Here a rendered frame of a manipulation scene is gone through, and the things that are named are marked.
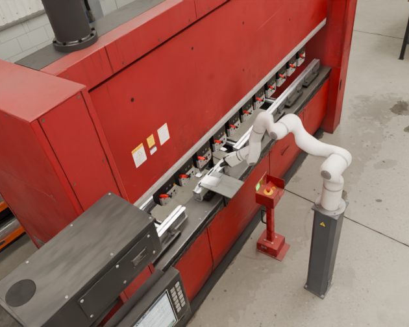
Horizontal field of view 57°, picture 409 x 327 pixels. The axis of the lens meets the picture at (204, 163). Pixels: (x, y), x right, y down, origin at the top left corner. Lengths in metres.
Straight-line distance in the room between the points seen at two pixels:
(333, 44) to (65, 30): 3.09
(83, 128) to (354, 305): 2.58
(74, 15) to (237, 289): 2.49
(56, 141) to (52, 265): 0.42
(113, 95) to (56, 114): 0.49
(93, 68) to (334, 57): 3.08
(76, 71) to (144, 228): 0.72
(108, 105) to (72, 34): 0.34
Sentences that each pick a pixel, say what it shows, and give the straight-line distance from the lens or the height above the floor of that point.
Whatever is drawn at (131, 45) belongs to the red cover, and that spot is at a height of 2.24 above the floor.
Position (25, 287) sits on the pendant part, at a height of 1.95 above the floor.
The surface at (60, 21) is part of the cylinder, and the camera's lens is 1.75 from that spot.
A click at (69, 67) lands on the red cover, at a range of 1.64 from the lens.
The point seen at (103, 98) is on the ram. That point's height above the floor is 2.08.
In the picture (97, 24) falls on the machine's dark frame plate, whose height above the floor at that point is 2.30.
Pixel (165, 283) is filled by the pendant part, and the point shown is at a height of 1.60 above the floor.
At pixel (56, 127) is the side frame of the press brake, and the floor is 2.22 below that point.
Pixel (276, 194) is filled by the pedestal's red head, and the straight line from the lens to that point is 2.96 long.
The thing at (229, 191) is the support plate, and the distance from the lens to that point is 2.69.
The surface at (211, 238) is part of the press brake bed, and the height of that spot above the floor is 0.61.
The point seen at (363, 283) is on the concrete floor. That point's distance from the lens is 3.51.
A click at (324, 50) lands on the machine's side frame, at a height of 1.05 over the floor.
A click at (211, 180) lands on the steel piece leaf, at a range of 2.79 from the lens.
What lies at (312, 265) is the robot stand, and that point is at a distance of 3.08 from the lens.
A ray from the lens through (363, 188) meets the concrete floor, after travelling 4.21.
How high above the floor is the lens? 2.93
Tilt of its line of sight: 41 degrees down
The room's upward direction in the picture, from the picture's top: 9 degrees counter-clockwise
